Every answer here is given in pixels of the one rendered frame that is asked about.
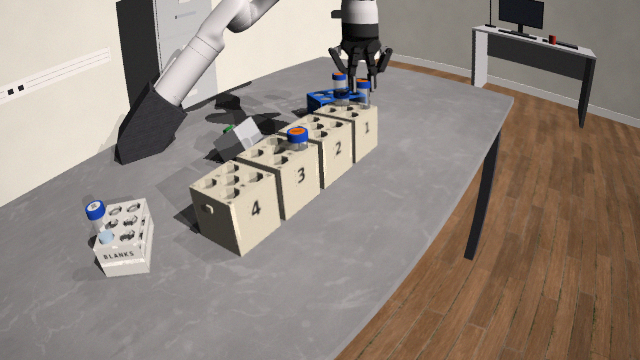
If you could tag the clear conical tube with tan liquid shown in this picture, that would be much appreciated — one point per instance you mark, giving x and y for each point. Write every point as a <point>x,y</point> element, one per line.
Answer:
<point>363,94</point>

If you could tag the conical centrifuge tube with pink liquid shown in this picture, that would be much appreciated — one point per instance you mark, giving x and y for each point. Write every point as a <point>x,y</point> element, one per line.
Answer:
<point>339,80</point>

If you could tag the beige block with holes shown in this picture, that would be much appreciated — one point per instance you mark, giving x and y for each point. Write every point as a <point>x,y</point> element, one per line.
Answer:
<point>236,222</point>
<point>334,148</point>
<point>297,181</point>
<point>364,125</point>

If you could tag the blue tube rack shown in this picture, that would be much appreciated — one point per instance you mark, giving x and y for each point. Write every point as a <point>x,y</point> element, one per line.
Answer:
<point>314,102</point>

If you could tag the white tube rack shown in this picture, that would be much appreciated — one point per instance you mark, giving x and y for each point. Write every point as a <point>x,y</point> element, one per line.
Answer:
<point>125,258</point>

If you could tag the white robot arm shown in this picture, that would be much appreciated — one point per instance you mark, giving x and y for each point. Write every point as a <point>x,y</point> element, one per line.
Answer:
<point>237,15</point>

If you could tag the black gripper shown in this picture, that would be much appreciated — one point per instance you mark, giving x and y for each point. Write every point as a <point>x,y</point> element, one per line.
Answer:
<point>357,42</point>

